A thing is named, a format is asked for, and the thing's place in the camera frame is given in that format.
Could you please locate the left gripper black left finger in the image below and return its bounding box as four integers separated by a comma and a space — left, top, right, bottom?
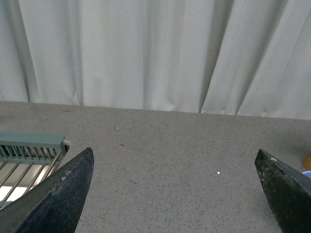
0, 148, 94, 233

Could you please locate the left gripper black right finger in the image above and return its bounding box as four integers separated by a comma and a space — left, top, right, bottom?
255, 149, 311, 233

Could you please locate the light blue plastic cup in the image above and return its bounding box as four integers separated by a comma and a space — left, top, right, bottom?
302, 171, 311, 178

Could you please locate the bamboo chopstick holder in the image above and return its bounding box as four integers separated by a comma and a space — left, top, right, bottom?
303, 152, 311, 171

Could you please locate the green dish drying rack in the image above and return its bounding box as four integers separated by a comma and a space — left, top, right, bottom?
0, 131, 71, 209

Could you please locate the white pleated curtain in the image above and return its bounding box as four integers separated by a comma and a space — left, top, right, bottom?
0, 0, 311, 119

